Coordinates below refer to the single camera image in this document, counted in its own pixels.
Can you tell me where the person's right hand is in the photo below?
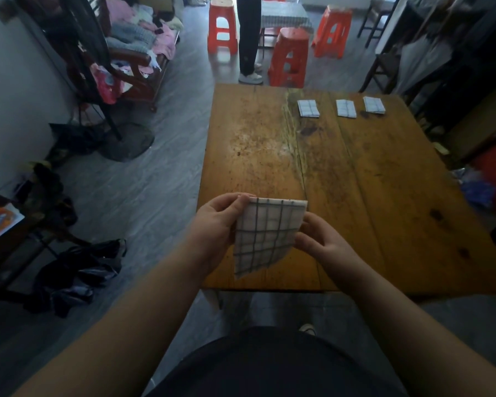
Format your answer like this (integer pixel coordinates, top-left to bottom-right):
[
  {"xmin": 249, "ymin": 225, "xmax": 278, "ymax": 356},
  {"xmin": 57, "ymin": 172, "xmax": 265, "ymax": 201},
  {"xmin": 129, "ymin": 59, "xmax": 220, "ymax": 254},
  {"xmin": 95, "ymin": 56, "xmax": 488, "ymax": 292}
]
[{"xmin": 294, "ymin": 211, "xmax": 368, "ymax": 281}]

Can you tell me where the person's left hand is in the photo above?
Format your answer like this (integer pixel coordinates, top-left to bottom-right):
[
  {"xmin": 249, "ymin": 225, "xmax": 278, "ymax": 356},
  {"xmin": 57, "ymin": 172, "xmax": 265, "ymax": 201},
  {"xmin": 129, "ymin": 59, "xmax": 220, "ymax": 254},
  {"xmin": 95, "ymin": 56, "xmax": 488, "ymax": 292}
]
[{"xmin": 187, "ymin": 192, "xmax": 257, "ymax": 281}]

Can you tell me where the white checked cloth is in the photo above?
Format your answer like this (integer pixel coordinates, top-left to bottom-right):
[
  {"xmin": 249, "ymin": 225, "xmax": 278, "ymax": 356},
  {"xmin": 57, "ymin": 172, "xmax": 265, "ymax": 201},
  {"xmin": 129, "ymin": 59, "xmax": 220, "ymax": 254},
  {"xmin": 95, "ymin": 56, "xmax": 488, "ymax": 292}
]
[{"xmin": 233, "ymin": 197, "xmax": 308, "ymax": 278}]

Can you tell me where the person's left forearm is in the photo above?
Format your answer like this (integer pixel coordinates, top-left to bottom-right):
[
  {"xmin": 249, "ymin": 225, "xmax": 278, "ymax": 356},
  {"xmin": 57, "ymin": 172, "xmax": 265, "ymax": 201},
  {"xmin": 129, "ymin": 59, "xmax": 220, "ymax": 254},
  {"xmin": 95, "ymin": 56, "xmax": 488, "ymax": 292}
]
[{"xmin": 12, "ymin": 248, "xmax": 215, "ymax": 397}]

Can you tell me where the person's right forearm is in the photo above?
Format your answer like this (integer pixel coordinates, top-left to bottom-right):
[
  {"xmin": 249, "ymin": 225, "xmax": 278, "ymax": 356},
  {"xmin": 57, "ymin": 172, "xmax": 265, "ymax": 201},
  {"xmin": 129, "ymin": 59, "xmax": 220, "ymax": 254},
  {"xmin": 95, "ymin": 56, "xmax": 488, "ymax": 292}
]
[{"xmin": 343, "ymin": 260, "xmax": 496, "ymax": 397}]

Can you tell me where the wooden table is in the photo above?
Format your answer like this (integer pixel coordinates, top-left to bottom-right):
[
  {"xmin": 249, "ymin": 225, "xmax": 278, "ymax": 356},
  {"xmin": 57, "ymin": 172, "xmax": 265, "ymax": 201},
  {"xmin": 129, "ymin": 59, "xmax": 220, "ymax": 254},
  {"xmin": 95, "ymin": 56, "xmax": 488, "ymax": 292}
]
[{"xmin": 196, "ymin": 83, "xmax": 496, "ymax": 296}]

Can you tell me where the small folded checked cloth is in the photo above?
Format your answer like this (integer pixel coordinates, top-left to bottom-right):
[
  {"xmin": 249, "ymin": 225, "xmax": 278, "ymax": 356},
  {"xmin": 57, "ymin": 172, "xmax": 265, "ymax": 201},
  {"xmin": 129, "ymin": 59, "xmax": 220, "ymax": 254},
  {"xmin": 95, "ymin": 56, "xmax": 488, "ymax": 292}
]
[
  {"xmin": 363, "ymin": 96, "xmax": 386, "ymax": 115},
  {"xmin": 336, "ymin": 99, "xmax": 357, "ymax": 119},
  {"xmin": 297, "ymin": 99, "xmax": 320, "ymax": 118}
]

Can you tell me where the person's black clothing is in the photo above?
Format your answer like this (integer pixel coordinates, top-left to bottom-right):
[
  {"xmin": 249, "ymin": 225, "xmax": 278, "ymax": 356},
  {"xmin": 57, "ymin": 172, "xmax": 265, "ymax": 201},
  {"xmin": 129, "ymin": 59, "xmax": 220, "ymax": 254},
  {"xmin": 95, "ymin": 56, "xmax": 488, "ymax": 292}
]
[{"xmin": 145, "ymin": 326, "xmax": 410, "ymax": 397}]

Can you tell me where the red plastic stool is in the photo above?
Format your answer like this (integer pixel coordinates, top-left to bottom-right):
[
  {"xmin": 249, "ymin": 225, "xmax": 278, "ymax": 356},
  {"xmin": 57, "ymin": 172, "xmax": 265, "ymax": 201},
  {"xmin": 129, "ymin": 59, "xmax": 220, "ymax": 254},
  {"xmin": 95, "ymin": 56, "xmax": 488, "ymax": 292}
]
[
  {"xmin": 267, "ymin": 27, "xmax": 311, "ymax": 89},
  {"xmin": 311, "ymin": 5, "xmax": 353, "ymax": 59},
  {"xmin": 207, "ymin": 0, "xmax": 239, "ymax": 55}
]

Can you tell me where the black standing fan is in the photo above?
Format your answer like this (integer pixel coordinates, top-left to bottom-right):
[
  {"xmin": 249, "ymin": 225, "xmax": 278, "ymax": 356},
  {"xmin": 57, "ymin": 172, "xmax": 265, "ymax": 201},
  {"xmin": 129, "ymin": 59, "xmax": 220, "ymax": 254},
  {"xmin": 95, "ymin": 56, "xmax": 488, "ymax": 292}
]
[{"xmin": 58, "ymin": 0, "xmax": 155, "ymax": 163}]

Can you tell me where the blue plastic bag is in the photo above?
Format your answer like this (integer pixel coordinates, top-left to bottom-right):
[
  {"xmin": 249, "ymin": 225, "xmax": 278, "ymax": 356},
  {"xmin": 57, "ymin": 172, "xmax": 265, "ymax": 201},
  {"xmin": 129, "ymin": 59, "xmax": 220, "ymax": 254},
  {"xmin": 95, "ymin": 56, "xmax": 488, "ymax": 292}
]
[{"xmin": 459, "ymin": 169, "xmax": 496, "ymax": 209}]

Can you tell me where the black bag near fan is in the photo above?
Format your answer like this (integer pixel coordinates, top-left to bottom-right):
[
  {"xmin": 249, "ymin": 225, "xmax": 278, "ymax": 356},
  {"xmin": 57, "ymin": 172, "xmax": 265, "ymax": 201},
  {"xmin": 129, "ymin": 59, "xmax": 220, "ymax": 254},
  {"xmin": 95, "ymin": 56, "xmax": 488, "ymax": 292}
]
[{"xmin": 45, "ymin": 122, "xmax": 106, "ymax": 162}]

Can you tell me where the wooden armchair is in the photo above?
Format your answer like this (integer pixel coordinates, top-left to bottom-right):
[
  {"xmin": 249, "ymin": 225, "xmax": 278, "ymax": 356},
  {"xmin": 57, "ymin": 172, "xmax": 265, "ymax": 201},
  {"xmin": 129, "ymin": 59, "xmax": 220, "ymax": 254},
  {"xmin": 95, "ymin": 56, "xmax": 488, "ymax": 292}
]
[{"xmin": 83, "ymin": 0, "xmax": 182, "ymax": 113}]

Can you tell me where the dark wooden chair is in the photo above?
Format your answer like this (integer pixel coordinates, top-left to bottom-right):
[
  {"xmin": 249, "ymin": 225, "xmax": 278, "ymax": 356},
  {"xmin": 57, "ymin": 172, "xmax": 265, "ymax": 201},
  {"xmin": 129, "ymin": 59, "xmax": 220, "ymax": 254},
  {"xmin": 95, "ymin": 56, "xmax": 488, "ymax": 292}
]
[
  {"xmin": 359, "ymin": 49, "xmax": 402, "ymax": 95},
  {"xmin": 357, "ymin": 0, "xmax": 401, "ymax": 49}
]

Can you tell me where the table with checked tablecloth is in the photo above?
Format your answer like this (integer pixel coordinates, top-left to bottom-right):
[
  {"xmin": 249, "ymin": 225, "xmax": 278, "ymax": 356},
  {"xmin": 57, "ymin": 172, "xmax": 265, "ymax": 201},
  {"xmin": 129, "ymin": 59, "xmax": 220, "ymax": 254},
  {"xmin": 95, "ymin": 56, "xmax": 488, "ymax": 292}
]
[{"xmin": 260, "ymin": 0, "xmax": 314, "ymax": 49}]

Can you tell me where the pile of clothes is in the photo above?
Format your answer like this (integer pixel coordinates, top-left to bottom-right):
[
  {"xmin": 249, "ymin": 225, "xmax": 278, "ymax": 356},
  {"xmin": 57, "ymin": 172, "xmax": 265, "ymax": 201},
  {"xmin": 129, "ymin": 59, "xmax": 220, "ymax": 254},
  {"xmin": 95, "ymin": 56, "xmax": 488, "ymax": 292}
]
[{"xmin": 103, "ymin": 0, "xmax": 184, "ymax": 75}]

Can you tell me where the dark side table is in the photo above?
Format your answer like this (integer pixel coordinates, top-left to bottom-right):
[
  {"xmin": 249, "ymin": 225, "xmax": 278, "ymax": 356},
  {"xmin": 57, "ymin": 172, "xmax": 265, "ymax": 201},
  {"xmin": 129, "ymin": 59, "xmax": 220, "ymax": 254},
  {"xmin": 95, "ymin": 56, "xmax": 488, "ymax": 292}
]
[{"xmin": 0, "ymin": 188, "xmax": 58, "ymax": 302}]

